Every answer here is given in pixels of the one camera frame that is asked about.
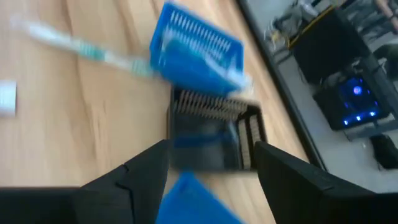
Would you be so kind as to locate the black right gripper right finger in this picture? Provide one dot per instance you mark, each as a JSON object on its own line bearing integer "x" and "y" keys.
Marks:
{"x": 304, "y": 196}

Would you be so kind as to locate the black floor object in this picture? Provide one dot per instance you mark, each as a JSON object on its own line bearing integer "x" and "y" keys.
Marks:
{"x": 385, "y": 152}

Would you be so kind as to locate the black computer blue lights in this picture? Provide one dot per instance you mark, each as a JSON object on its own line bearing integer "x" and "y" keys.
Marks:
{"x": 351, "y": 102}

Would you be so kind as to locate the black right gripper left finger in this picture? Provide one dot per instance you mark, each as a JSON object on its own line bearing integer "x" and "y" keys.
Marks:
{"x": 140, "y": 193}

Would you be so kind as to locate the white toothpaste tube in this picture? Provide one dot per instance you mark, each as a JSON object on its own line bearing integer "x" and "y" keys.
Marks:
{"x": 7, "y": 98}

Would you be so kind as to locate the black equipment case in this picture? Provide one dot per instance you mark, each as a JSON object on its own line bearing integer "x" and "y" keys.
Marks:
{"x": 326, "y": 46}

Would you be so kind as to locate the black plastic basket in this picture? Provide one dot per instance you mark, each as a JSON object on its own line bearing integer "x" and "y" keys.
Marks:
{"x": 211, "y": 158}

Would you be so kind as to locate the blue plastic basket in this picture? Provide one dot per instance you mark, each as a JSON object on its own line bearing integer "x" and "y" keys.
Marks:
{"x": 192, "y": 62}
{"x": 192, "y": 205}

